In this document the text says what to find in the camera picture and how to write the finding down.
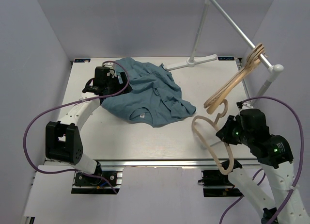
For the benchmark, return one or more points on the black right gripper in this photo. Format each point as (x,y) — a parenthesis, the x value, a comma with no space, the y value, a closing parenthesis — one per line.
(224,134)

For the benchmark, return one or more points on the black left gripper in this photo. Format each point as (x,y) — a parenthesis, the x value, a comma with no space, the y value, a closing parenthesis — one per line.
(120,87)

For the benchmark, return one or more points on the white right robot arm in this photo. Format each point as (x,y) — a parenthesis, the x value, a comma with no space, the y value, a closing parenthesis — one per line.
(281,202)

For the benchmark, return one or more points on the blue t shirt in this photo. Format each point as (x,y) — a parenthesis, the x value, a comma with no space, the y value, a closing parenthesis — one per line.
(155,98)

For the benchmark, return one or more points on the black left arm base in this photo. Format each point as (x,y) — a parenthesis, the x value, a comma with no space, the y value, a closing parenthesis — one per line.
(111,183)

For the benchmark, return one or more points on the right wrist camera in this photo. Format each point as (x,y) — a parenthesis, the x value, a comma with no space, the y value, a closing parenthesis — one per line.
(273,151)

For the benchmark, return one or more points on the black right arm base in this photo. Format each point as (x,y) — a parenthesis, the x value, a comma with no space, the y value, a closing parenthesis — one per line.
(215,184)

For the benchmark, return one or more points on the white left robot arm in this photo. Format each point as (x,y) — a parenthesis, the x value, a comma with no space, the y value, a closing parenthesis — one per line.
(63,140)

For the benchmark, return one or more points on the white clothes rack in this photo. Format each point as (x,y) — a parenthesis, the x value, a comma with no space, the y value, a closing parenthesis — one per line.
(200,30)

